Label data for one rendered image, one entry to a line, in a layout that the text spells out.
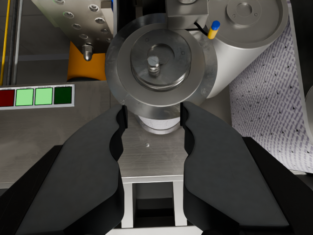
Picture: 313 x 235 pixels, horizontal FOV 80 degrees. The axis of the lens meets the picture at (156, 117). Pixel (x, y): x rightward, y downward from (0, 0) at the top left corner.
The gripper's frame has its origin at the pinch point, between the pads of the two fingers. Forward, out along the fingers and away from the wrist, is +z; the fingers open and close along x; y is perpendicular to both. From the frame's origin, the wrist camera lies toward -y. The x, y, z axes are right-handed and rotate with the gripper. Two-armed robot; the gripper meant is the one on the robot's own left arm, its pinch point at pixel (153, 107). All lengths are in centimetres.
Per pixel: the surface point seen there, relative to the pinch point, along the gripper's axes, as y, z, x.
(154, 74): 1.2, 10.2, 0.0
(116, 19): -4.0, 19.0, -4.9
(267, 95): 8.3, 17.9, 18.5
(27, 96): 17, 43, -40
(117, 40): -1.7, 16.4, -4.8
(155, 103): 5.0, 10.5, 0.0
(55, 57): 51, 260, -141
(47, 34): 18, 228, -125
